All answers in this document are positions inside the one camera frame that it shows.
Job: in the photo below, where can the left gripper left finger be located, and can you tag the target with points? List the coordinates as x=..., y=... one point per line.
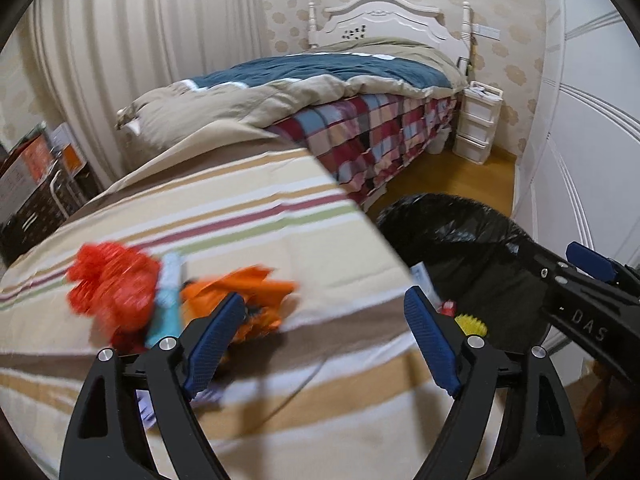
x=105, y=438

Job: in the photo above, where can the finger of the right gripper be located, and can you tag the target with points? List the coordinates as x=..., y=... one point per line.
x=591, y=262

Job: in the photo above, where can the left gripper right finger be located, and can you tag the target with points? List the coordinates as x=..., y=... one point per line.
x=538, y=437

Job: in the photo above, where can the purple wrapper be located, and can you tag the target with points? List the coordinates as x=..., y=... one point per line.
x=174, y=403

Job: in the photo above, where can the yellow foam fruit net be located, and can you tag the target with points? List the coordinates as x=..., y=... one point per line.
x=471, y=326

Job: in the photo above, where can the white plastic wrapper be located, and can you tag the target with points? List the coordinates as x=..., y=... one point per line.
x=421, y=278

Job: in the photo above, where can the orange snack wrapper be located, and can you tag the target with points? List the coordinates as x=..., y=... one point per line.
x=262, y=294

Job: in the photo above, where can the black trash bag bin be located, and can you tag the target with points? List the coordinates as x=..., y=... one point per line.
x=472, y=253

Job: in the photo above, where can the white wardrobe door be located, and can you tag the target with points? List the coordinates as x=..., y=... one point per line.
x=578, y=179

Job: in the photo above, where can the teal white paper tube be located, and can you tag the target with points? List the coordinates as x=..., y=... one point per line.
x=166, y=317

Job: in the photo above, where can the red plastic bag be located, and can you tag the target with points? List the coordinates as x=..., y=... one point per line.
x=123, y=303

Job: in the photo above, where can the red foam net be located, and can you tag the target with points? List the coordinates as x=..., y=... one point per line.
x=86, y=270

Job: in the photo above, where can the white plastic drawer unit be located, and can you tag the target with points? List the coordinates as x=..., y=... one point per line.
x=477, y=122

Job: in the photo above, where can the striped bed sheet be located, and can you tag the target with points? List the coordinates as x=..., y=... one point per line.
x=338, y=391

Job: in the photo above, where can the plaid bed sheet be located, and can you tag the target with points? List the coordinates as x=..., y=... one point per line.
x=365, y=141

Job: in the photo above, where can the black cart with boxes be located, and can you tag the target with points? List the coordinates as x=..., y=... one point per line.
x=45, y=179

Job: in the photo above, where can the white wooden headboard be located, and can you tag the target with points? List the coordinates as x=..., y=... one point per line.
x=359, y=19

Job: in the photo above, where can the beige and blue duvet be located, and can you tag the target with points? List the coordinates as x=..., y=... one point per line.
x=261, y=92

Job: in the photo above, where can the beige curtain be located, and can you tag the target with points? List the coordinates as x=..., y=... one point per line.
x=97, y=56

